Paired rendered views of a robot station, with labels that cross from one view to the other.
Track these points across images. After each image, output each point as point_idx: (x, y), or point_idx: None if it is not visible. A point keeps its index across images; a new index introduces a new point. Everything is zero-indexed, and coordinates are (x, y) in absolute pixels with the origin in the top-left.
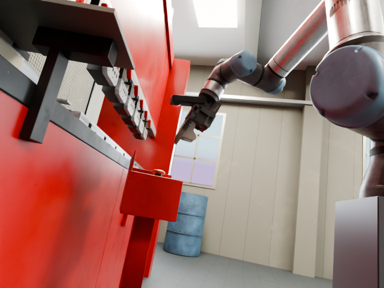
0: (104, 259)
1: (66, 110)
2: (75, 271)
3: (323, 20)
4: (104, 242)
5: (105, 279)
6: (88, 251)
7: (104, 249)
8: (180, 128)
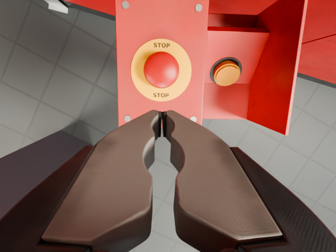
0: (313, 47)
1: None
2: (209, 9)
3: None
4: (315, 36)
5: (317, 62)
6: (247, 14)
7: (314, 40)
8: (183, 161)
